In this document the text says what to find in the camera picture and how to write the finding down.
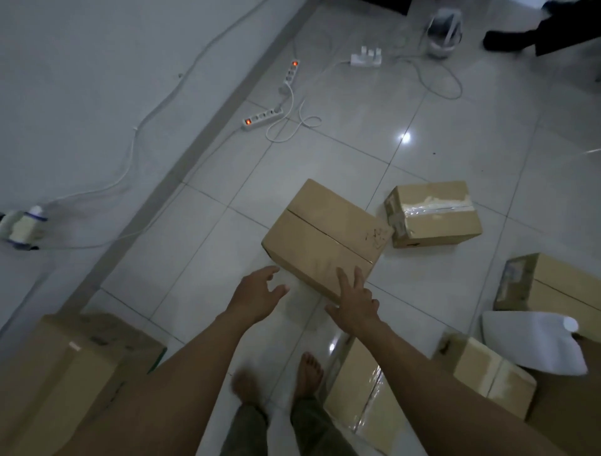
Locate cardboard box with pale tape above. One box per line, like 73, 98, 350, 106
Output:
431, 331, 538, 422

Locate large cardboard box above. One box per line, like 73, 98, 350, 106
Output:
0, 312, 168, 456

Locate person's left foot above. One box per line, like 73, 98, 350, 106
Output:
229, 368, 269, 410

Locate small taped cardboard box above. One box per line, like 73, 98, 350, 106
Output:
384, 180, 483, 249

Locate plain brown cardboard box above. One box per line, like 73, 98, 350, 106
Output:
261, 178, 394, 304

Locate long white wall cable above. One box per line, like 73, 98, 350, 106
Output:
40, 0, 266, 250

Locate olive trousers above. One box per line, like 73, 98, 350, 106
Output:
220, 396, 360, 456

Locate person's right forearm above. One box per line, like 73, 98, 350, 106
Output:
347, 319, 566, 456

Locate white plastic jug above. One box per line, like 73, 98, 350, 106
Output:
481, 310, 589, 377

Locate looped white cable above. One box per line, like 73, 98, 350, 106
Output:
265, 79, 323, 144

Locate person's right hand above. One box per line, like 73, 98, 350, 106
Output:
324, 266, 383, 335

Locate tape dispenser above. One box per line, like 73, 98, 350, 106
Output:
0, 205, 49, 251

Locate white power strip with adapters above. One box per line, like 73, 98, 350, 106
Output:
350, 45, 384, 67

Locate cardboard box with clear tape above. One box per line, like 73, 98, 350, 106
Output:
323, 335, 416, 456

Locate white round device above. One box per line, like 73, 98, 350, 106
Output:
424, 8, 466, 59

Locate big brown cardboard box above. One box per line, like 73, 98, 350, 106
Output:
525, 336, 601, 456

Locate person's right foot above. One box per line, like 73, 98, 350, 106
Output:
293, 352, 325, 401

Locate thin white cable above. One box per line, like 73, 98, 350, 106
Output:
383, 44, 464, 101

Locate person's foot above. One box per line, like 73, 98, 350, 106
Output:
483, 0, 601, 58
293, 352, 325, 401
229, 368, 269, 410

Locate cardboard box with grey label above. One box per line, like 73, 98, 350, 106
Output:
493, 253, 601, 345

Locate person's left forearm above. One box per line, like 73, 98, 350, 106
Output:
55, 308, 265, 456

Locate person's left hand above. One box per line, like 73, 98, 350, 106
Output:
226, 265, 290, 326

